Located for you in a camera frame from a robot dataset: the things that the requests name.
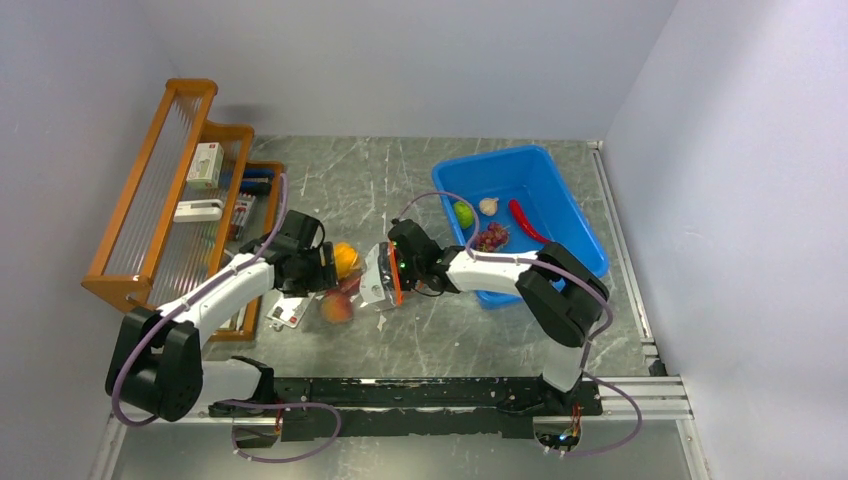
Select red fake chili pepper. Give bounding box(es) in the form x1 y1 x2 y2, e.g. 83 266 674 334
508 199 550 244

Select red fake grape bunch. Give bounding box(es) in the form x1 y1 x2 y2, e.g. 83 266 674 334
473 222 510 253

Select fake garlic bulb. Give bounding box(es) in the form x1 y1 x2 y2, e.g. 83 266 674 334
478 197 499 217

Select white flat device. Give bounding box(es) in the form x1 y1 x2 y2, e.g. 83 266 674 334
173 199 224 223

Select yellow fake bell pepper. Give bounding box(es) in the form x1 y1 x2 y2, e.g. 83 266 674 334
333 242 360 280

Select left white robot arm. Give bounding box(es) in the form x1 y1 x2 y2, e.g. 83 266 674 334
105 211 338 426

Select clear zip top bag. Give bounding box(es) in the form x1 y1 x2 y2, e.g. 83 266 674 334
322 242 404 311

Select fake peach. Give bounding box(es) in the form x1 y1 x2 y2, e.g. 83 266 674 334
320 293 354 325

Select blue plastic bin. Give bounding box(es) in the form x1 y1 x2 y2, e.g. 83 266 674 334
431 145 609 278

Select blue marker pens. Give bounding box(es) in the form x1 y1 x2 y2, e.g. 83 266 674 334
238 168 277 197

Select green fake fruit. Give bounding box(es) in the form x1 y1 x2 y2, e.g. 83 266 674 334
453 201 475 229

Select white box with red label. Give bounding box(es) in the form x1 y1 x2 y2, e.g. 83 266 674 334
186 142 224 190

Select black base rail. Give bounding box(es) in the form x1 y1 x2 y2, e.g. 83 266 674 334
208 374 604 442

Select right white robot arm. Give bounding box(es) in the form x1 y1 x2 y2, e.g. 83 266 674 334
388 219 611 414

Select white blister pack card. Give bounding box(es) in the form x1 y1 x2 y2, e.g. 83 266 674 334
266 295 314 332

